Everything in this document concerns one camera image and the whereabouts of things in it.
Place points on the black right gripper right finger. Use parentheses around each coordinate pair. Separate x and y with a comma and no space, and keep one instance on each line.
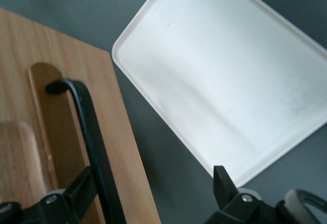
(226,190)

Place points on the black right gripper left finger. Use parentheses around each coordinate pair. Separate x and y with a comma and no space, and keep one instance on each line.
(76,193)

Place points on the wooden drawer cabinet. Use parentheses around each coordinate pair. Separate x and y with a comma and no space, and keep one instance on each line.
(115,132)

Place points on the white rectangular tray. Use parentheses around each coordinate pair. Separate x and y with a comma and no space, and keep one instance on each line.
(217,80)

